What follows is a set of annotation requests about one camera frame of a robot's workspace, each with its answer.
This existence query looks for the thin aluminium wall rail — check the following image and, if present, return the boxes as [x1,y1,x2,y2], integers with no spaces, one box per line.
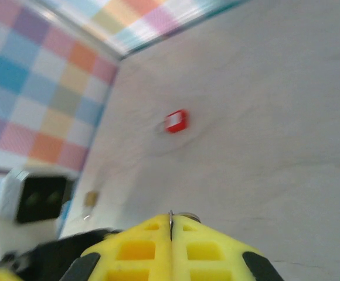
[119,0,249,59]

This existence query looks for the silver key with ring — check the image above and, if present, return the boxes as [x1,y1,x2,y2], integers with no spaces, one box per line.
[168,210,202,241]

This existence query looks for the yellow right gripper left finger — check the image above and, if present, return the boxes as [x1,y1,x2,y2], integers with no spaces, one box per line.
[59,213,173,281]

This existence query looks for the brass padlock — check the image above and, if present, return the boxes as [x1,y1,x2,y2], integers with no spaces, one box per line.
[83,190,100,220]

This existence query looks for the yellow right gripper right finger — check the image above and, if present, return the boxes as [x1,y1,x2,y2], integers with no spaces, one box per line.
[171,215,285,281]

